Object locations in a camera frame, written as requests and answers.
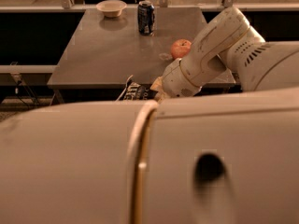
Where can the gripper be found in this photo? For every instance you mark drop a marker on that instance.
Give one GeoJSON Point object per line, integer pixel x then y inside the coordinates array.
{"type": "Point", "coordinates": [175, 78]}

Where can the metal railing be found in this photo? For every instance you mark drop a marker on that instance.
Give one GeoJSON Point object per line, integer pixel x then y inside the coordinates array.
{"type": "Point", "coordinates": [51, 29]}

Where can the blue soda can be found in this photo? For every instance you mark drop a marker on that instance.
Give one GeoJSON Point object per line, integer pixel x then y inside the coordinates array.
{"type": "Point", "coordinates": [145, 17]}

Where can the grey drawer cabinet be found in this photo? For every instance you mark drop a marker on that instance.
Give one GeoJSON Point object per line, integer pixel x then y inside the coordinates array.
{"type": "Point", "coordinates": [103, 52]}

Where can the blue chip bag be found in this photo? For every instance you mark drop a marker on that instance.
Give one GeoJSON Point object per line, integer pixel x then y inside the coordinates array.
{"type": "Point", "coordinates": [134, 91]}

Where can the white bowl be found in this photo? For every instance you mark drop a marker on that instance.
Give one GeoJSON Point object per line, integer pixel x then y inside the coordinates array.
{"type": "Point", "coordinates": [111, 8]}

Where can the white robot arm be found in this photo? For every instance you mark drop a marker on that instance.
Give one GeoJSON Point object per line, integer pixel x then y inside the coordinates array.
{"type": "Point", "coordinates": [219, 146]}

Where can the red apple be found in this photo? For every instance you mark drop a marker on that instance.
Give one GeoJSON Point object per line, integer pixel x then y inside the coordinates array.
{"type": "Point", "coordinates": [180, 48]}

